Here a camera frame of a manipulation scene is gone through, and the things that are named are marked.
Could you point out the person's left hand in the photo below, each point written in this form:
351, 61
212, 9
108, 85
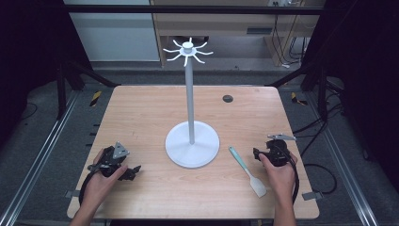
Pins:
98, 188

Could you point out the black metal stand leg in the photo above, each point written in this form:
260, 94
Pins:
322, 91
61, 91

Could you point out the white utensil rack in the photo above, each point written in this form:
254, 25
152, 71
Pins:
189, 94

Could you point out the person's right hand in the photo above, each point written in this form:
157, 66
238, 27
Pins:
282, 182

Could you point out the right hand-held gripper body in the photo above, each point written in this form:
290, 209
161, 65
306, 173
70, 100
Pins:
277, 153

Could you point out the yellow black floor tape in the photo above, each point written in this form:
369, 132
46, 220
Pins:
96, 98
296, 99

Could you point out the black metal frame bar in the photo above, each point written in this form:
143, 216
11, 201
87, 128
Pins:
188, 9

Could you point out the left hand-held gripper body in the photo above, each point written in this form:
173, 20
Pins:
108, 157

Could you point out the aluminium floor rail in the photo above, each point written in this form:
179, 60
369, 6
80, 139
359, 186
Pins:
345, 163
37, 160

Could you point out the white cabinet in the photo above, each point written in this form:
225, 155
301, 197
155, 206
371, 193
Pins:
116, 37

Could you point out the grey table edge bracket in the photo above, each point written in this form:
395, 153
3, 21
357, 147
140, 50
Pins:
312, 196
72, 193

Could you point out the black curtain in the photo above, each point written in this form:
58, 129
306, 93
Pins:
28, 53
367, 78

